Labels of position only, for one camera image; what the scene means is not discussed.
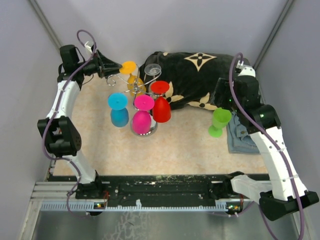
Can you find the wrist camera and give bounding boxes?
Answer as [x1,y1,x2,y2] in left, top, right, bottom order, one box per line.
[84,41,96,55]
[235,60,256,78]

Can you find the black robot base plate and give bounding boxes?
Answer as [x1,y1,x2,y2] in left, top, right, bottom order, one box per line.
[75,174,239,208]

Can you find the folded denim cloth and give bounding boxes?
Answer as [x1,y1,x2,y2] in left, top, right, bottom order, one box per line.
[226,112,260,155]

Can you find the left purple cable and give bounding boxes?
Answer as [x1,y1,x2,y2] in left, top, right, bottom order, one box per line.
[41,29,98,218]

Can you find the grey cable duct strip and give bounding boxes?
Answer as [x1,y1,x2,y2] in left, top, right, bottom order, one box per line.
[39,198,253,213]

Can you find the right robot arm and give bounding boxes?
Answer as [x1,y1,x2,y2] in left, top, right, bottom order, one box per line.
[213,65,319,221]

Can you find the red wine glass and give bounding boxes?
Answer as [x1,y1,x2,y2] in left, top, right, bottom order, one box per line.
[150,80,171,123]

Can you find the orange wine glass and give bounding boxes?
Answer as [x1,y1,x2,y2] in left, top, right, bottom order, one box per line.
[119,61,146,97]

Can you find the green wine glass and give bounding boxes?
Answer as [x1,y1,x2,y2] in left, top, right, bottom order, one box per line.
[208,107,232,138]

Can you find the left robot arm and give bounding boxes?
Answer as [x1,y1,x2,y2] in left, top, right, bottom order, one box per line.
[37,44,122,199]

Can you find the pink wine glass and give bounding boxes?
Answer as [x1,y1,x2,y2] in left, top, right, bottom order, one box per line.
[132,94,155,135]

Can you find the blue wine glass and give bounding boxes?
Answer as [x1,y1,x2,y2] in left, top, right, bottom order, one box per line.
[107,92,129,128]

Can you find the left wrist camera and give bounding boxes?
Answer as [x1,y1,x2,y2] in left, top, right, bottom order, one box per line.
[84,41,96,55]

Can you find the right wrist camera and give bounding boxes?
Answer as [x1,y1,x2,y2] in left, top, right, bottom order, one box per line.
[235,60,256,78]

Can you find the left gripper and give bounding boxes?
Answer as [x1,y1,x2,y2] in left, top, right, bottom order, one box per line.
[76,49,123,79]

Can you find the clear wine glass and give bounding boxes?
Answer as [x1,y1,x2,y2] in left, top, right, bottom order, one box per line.
[144,63,162,80]

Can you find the chrome wine glass rack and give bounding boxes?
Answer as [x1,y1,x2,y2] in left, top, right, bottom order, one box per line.
[107,61,162,137]

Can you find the black floral pillow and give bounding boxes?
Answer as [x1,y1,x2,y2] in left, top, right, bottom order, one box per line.
[139,51,233,111]

